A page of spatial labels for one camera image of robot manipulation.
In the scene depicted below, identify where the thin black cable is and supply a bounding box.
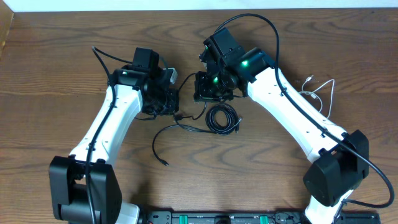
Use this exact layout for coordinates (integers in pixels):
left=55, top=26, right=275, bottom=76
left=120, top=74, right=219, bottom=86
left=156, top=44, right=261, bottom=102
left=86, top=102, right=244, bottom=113
left=135, top=72, right=215, bottom=167

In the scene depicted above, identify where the thick black cable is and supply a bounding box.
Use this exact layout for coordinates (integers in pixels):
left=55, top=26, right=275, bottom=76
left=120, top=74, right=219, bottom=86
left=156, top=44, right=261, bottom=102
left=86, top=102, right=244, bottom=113
left=205, top=103, right=243, bottom=136

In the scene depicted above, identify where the white cable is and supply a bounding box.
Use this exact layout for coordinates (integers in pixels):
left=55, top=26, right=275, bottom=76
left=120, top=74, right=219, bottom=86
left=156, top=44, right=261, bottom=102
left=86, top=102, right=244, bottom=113
left=298, top=74, right=336, bottom=119

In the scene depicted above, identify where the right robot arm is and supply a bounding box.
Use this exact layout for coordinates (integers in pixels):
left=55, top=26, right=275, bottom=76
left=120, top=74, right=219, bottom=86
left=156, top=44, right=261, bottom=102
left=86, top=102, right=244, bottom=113
left=194, top=28, right=369, bottom=223

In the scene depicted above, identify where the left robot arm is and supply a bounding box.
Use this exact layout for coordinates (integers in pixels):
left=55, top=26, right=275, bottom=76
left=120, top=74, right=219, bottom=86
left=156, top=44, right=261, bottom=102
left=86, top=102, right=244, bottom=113
left=49, top=48, right=178, bottom=223

